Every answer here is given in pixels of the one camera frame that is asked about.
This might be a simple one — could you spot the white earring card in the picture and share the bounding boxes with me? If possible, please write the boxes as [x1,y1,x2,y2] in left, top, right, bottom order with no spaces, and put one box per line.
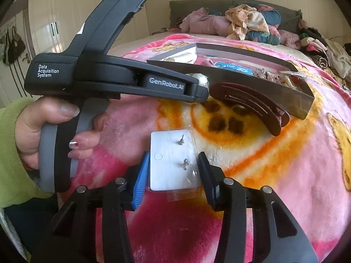
[149,130,202,201]

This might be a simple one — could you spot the brown banana hair clip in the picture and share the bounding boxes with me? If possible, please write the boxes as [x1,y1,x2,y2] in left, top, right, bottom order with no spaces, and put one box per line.
[209,82,290,137]

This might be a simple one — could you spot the pearl hair accessory bag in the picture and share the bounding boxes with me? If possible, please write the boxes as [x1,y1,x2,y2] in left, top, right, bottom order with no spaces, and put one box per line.
[188,73,210,90]

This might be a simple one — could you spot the green left sleeve forearm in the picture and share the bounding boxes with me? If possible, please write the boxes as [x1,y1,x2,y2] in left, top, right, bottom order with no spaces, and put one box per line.
[0,98,52,208]

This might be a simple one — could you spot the left hand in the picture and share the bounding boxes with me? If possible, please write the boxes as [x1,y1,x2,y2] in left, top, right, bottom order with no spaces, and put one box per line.
[14,97,108,169]

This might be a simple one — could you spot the beige bed sheet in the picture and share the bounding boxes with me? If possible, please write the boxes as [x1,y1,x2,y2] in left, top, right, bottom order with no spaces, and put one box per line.
[109,32,309,62]

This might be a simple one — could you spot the pink cartoon bear blanket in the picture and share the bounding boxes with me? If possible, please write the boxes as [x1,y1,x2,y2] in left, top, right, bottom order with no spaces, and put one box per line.
[60,41,350,262]

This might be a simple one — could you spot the hanging bags on door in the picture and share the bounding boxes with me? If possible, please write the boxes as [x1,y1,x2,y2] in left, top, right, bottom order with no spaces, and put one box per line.
[1,26,26,66]

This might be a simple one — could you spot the pink book in box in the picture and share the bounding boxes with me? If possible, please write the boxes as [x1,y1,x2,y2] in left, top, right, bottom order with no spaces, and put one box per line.
[197,56,256,77]

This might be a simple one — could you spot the dark cardboard tray box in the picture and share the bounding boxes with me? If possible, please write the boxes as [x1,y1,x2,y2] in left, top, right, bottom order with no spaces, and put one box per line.
[147,43,315,119]

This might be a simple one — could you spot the pile of bedding and clothes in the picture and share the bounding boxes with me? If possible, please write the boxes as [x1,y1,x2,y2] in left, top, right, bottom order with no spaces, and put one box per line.
[179,4,301,49]

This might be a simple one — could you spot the clothes pile by window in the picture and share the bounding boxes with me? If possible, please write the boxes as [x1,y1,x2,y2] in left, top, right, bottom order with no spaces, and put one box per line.
[299,20,350,91]

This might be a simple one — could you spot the dark green headboard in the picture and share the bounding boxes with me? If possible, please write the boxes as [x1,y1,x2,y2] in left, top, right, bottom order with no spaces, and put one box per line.
[168,0,304,35]

